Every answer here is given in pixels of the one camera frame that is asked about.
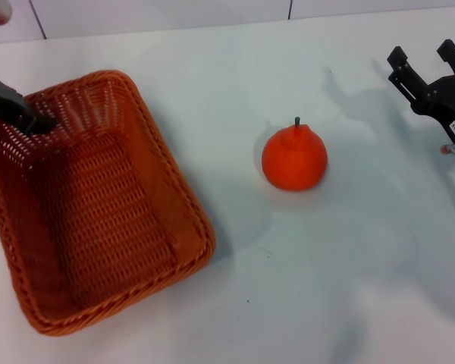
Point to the orange toy fruit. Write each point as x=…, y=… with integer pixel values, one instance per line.
x=294, y=159

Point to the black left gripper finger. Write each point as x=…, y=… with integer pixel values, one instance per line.
x=7, y=104

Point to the orange woven wicker basket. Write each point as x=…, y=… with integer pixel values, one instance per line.
x=106, y=212

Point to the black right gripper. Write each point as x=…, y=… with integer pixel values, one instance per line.
x=449, y=100

